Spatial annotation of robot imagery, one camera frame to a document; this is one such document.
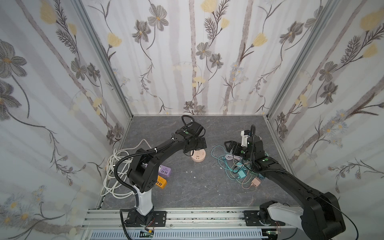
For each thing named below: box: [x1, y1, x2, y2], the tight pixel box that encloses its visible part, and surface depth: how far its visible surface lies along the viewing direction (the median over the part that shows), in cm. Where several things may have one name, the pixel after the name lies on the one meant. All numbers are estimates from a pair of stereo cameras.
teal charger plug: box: [237, 169, 247, 179], surface depth 90 cm
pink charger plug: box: [250, 177, 262, 188], surface depth 86 cm
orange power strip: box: [155, 175, 167, 189], surface depth 86 cm
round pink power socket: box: [190, 149, 206, 162], surface depth 97 cm
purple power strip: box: [158, 164, 171, 177], surface depth 90 cm
